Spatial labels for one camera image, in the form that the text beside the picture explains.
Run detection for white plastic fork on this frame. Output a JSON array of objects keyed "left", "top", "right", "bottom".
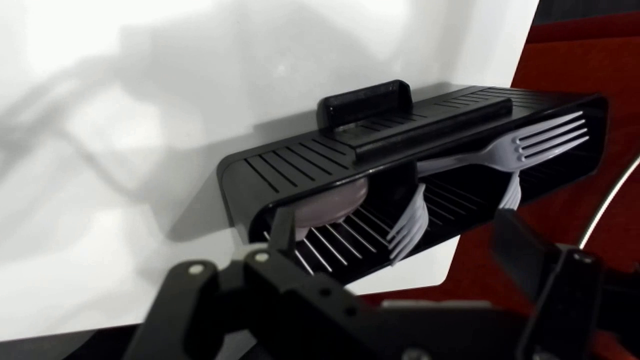
[
  {"left": 498, "top": 169, "right": 525, "bottom": 211},
  {"left": 383, "top": 182, "right": 430, "bottom": 263},
  {"left": 416, "top": 108, "right": 592, "bottom": 180}
]

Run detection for thin white cable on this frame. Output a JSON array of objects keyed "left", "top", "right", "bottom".
[{"left": 577, "top": 154, "right": 640, "bottom": 252}]

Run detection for orange armchair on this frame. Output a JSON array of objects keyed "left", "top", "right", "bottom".
[{"left": 358, "top": 0, "right": 640, "bottom": 360}]

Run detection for grey plastic spoon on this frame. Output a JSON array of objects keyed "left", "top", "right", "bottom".
[{"left": 291, "top": 176, "right": 369, "bottom": 229}]

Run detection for black slotted cutlery rack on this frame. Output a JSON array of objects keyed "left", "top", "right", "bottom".
[{"left": 215, "top": 77, "right": 610, "bottom": 285}]

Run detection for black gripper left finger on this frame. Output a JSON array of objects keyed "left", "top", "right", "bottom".
[{"left": 121, "top": 206, "right": 376, "bottom": 360}]

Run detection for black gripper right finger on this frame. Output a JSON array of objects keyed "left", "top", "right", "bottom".
[{"left": 491, "top": 209, "right": 605, "bottom": 360}]

